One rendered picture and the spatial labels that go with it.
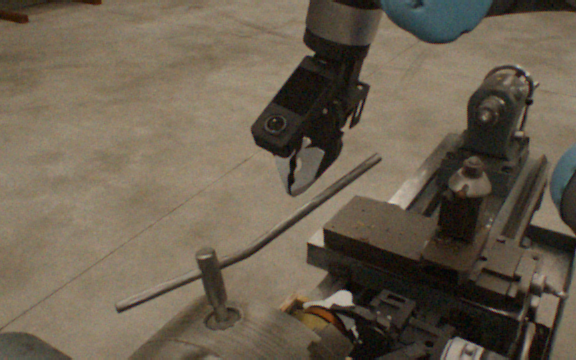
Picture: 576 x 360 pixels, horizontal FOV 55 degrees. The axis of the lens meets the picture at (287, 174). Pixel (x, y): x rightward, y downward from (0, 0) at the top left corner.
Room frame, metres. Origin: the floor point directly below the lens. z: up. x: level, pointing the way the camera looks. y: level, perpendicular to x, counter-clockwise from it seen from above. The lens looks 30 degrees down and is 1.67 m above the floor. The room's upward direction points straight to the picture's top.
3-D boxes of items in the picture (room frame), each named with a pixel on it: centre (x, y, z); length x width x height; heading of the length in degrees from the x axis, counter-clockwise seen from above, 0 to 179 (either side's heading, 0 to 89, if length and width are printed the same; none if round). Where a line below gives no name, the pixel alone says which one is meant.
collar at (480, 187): (0.92, -0.35, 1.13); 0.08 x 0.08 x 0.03
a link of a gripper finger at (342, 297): (0.62, -0.07, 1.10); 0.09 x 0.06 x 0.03; 57
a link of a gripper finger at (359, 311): (0.57, -0.10, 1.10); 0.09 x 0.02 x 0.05; 57
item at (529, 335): (0.87, -0.49, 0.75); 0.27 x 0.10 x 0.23; 148
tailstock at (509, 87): (1.45, -0.59, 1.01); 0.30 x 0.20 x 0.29; 148
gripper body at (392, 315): (0.56, -0.16, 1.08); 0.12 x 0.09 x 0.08; 57
